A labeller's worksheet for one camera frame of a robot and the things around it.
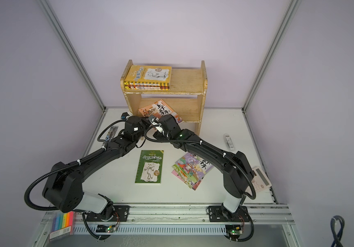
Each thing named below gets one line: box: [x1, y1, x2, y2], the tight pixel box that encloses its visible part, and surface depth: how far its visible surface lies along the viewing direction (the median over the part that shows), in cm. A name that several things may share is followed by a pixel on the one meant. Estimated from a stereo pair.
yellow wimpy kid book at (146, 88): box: [124, 85, 170, 91], surface depth 71 cm
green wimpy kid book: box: [134, 150, 165, 184], surface depth 91 cm
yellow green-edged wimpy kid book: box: [124, 65, 172, 87], surface depth 72 cm
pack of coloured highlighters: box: [48, 210, 75, 242], surface depth 71 cm
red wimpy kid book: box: [124, 85, 170, 90], surface depth 70 cm
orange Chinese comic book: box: [137, 99, 184, 124], surface depth 92 cm
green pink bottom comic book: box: [171, 162, 205, 191], surface depth 87 cm
